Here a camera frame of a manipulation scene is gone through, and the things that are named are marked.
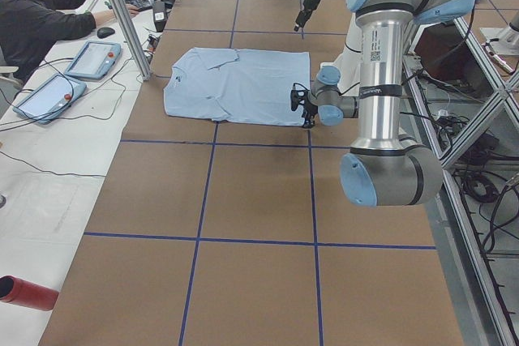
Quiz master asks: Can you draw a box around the black computer mouse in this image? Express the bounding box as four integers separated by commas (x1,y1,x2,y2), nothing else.
97,27,115,39

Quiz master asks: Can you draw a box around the far blue teach pendant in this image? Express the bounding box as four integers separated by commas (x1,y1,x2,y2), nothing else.
64,41,122,80

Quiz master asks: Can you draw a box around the blue teach pendant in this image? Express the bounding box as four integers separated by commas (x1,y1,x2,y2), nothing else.
13,74,87,124
64,41,122,80

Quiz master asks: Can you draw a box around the aluminium frame post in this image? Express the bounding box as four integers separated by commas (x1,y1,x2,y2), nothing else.
109,0,152,81

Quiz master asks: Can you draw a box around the near blue teach pendant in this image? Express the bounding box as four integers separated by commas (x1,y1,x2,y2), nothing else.
13,74,87,124

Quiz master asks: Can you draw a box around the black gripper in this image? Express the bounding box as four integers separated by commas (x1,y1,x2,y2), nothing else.
300,100,318,129
294,0,320,31

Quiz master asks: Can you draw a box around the white central pedestal column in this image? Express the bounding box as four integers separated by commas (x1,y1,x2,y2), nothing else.
320,14,362,83

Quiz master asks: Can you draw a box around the person in dark jacket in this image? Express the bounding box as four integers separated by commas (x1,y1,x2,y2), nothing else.
1,0,115,83

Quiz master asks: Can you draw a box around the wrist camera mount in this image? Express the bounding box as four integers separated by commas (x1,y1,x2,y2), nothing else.
290,83,310,112

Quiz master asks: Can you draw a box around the light blue t-shirt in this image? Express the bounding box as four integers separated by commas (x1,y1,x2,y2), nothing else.
163,47,310,126

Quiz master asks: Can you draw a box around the red cylinder bottle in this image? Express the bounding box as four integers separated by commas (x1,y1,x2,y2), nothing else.
1,276,59,311

